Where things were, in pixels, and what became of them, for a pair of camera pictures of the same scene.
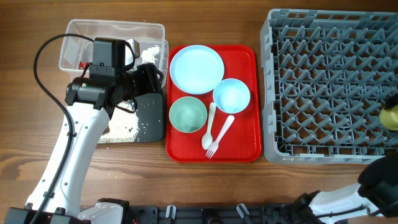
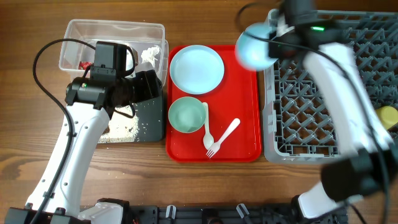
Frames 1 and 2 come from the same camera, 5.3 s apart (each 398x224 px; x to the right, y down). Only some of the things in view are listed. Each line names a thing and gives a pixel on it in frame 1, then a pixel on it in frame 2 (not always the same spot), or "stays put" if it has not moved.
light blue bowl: (231, 96) to (253, 53)
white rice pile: (124, 124) stays put
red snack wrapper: (83, 65) stays put
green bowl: (188, 114) stays put
